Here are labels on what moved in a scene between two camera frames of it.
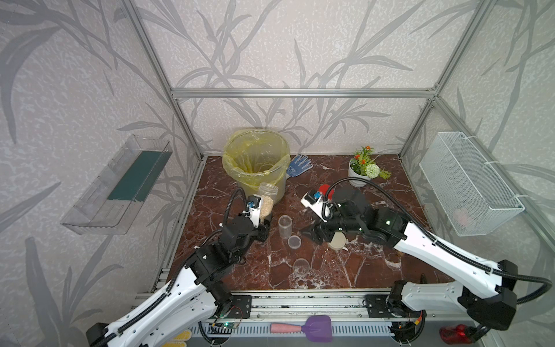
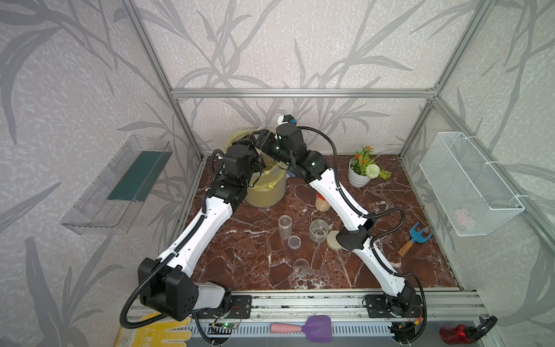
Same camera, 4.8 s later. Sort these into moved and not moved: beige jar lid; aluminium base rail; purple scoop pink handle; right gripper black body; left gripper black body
Moved: left gripper black body; right gripper black body
Not moved: beige jar lid; purple scoop pink handle; aluminium base rail
